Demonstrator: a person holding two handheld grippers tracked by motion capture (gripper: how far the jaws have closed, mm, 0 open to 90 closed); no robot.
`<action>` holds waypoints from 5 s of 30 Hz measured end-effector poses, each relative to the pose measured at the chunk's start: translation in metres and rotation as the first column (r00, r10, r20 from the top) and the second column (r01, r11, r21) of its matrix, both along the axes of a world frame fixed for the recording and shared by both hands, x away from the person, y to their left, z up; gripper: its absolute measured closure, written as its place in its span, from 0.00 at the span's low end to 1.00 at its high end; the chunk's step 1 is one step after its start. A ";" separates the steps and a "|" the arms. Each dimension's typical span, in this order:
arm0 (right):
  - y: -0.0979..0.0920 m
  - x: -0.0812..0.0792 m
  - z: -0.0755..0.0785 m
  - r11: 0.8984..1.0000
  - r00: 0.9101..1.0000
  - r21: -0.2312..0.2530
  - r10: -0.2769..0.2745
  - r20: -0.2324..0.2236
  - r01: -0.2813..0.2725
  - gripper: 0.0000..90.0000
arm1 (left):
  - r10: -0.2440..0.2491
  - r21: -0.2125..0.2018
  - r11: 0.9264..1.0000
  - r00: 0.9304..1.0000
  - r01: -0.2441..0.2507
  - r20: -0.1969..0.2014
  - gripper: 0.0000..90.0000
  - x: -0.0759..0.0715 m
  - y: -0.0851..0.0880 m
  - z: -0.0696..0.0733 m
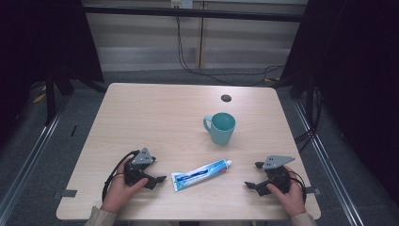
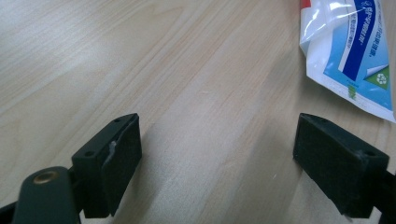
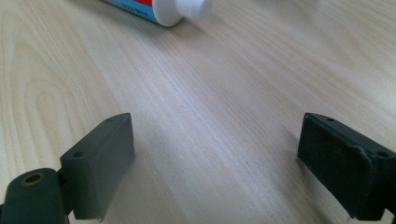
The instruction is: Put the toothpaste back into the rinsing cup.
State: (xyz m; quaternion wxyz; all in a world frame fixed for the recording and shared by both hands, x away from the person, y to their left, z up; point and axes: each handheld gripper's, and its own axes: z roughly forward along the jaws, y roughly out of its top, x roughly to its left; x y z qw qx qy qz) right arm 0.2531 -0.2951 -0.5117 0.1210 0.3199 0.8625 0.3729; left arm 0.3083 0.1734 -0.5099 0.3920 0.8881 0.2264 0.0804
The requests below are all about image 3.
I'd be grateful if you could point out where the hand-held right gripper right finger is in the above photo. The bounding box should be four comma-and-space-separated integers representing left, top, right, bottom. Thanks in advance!
296, 112, 396, 222

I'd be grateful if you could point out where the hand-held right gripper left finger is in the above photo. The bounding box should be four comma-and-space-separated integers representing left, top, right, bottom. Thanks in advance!
59, 112, 135, 222

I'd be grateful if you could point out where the blue toothpaste tube white cap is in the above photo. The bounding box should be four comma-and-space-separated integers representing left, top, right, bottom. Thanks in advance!
102, 0, 214, 28

